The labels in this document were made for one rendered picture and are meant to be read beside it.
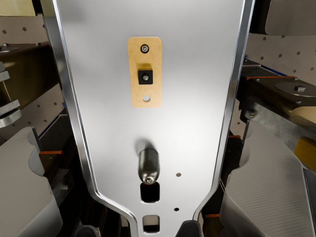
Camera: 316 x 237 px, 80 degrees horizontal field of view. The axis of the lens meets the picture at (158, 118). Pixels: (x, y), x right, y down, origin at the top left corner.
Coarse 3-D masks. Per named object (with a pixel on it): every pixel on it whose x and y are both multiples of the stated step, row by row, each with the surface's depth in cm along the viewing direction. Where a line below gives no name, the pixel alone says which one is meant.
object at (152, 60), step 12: (132, 48) 21; (156, 48) 21; (132, 60) 22; (144, 60) 22; (156, 60) 22; (132, 72) 22; (144, 72) 22; (156, 72) 23; (132, 84) 23; (144, 84) 22; (156, 84) 23; (132, 96) 24; (156, 96) 24
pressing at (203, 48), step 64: (64, 0) 19; (128, 0) 19; (192, 0) 20; (64, 64) 22; (128, 64) 22; (192, 64) 23; (128, 128) 26; (192, 128) 27; (128, 192) 32; (192, 192) 33
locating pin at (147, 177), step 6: (144, 150) 28; (150, 150) 28; (138, 156) 28; (144, 156) 27; (150, 156) 26; (156, 156) 27; (138, 162) 27; (144, 162) 25; (150, 162) 25; (156, 162) 26; (138, 168) 26; (144, 168) 25; (150, 168) 25; (156, 168) 25; (138, 174) 25; (144, 174) 24; (150, 174) 24; (156, 174) 25; (144, 180) 25; (150, 180) 24; (156, 180) 25
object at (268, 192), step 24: (264, 144) 9; (240, 168) 8; (264, 168) 8; (288, 168) 8; (240, 192) 7; (264, 192) 7; (288, 192) 7; (240, 216) 6; (264, 216) 6; (288, 216) 6
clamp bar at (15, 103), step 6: (0, 72) 17; (6, 72) 17; (0, 78) 17; (6, 78) 17; (0, 102) 18; (6, 102) 18; (12, 102) 18; (18, 102) 19; (0, 108) 17; (6, 108) 18; (12, 108) 18; (0, 114) 17
